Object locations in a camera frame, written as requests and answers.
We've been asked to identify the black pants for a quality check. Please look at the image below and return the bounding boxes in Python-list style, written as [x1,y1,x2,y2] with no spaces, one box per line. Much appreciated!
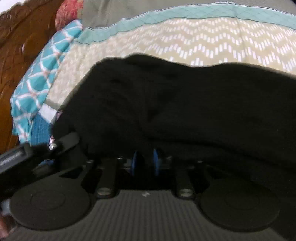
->
[53,53,296,240]

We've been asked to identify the person's left hand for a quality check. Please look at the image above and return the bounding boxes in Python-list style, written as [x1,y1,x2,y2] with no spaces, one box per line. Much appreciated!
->
[0,215,10,240]

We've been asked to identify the carved brown wooden headboard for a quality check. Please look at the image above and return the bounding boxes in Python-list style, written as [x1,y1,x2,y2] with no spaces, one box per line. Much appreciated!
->
[1,1,62,153]

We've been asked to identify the patterned teal beige bedsheet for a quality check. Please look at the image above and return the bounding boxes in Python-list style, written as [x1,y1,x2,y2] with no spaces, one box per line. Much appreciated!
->
[10,1,295,143]

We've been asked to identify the red floral quilt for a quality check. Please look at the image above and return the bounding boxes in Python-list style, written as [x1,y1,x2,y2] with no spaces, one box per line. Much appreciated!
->
[55,0,84,31]

